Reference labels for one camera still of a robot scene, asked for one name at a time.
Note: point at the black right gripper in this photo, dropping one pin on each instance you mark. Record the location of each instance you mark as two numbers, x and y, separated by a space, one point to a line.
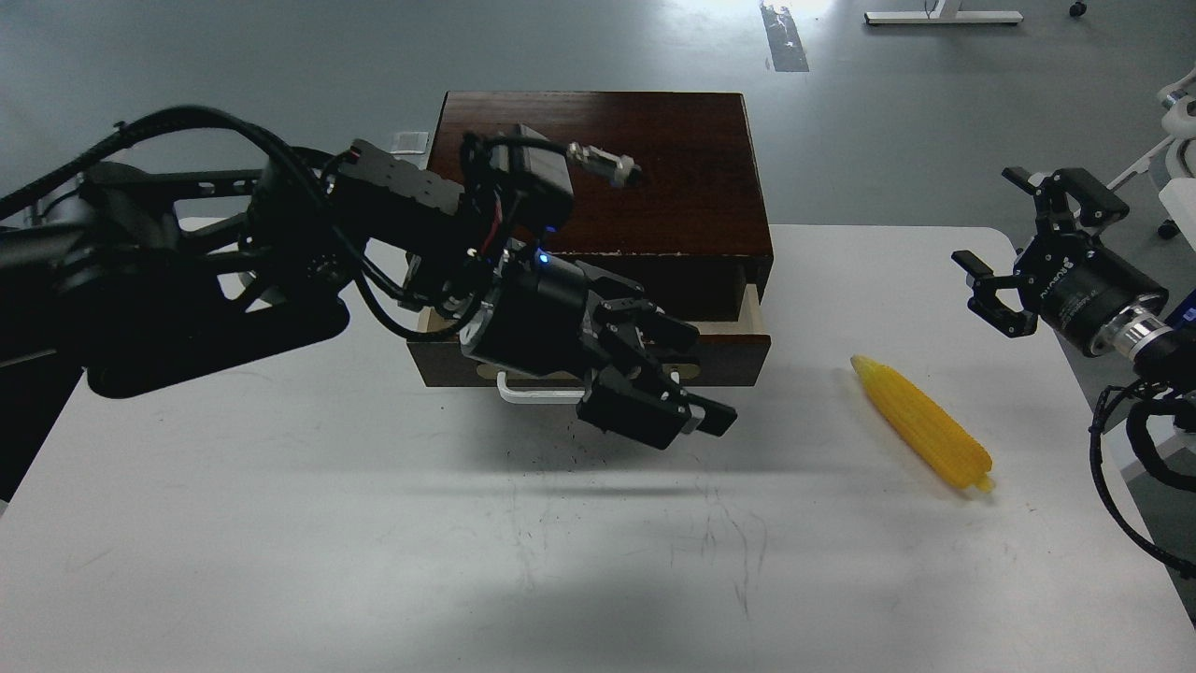
1066 275

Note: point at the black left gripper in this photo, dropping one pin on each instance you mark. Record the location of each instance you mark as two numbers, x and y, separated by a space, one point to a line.
548 315

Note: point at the yellow corn cob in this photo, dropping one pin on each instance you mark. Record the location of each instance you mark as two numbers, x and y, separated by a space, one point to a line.
938 439

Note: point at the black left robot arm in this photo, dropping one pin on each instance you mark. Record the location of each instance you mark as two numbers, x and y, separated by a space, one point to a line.
190 242

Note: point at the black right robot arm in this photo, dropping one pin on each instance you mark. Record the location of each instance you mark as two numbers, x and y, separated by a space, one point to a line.
1159 353

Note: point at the dark wooden drawer cabinet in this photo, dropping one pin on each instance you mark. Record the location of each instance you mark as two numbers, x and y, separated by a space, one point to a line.
693 231

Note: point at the white desk leg base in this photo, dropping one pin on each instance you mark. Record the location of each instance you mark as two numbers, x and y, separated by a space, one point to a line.
943 13

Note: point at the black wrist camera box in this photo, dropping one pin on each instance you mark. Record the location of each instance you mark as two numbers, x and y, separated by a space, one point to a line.
533 174

